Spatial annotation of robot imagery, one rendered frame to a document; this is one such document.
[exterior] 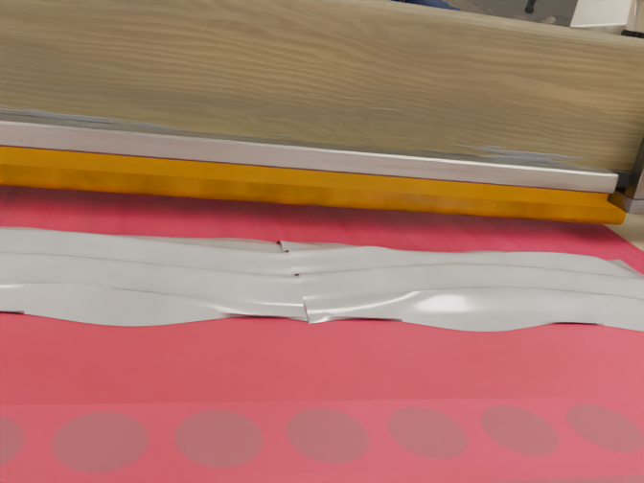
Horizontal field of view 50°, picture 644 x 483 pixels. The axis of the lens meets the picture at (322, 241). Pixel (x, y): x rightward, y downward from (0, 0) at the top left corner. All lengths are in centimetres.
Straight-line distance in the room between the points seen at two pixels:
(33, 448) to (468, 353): 14
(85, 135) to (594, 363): 21
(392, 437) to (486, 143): 19
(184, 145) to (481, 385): 16
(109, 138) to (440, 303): 15
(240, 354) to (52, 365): 6
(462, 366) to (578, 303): 8
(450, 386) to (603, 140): 19
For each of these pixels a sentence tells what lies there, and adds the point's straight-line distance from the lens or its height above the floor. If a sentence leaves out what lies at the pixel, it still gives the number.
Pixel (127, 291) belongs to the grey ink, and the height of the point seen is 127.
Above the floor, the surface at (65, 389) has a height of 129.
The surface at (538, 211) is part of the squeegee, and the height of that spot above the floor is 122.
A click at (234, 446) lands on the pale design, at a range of 19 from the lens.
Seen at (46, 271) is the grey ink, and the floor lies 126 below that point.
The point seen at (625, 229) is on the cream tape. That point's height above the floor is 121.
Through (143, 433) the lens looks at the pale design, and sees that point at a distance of 19.
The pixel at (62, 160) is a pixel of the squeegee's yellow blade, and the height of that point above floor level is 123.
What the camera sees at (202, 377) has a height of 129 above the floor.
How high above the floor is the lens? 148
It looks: 52 degrees down
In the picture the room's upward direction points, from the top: 23 degrees clockwise
